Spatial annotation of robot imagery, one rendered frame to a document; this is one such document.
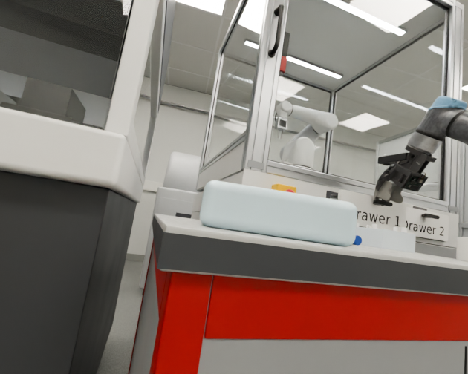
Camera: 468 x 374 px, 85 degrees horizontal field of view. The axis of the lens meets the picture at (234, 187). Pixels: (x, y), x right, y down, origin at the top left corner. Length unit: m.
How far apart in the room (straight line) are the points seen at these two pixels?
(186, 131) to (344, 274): 4.12
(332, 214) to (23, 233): 0.56
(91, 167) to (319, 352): 0.46
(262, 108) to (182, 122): 3.46
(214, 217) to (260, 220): 0.04
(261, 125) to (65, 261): 0.66
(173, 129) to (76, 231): 3.76
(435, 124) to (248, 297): 0.80
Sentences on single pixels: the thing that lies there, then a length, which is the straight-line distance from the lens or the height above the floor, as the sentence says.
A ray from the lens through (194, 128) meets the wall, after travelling 4.31.
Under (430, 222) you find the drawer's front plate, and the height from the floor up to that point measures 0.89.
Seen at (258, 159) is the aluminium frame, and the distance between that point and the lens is 0.86.
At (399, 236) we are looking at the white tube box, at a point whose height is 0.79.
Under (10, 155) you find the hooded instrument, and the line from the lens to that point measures 0.58.
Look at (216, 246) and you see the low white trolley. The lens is 0.18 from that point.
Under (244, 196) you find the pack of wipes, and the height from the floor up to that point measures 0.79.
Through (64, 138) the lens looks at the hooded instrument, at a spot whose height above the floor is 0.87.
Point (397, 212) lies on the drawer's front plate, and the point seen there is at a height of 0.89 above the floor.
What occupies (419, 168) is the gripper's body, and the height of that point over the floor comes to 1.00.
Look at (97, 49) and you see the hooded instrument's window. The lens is 0.63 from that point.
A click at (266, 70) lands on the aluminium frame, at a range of 0.98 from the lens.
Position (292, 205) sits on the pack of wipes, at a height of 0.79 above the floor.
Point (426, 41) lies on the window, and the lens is 1.63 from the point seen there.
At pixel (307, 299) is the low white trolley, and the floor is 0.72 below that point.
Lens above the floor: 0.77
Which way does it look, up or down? 8 degrees up
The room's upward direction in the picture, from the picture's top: 8 degrees clockwise
